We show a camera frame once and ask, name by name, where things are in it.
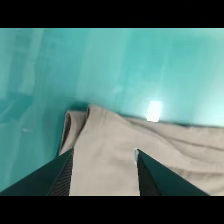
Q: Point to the brown T-shirt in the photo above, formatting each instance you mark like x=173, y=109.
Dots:
x=110, y=150

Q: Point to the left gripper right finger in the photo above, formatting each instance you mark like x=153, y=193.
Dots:
x=160, y=178

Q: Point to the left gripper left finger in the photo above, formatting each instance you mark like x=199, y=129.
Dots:
x=46, y=178

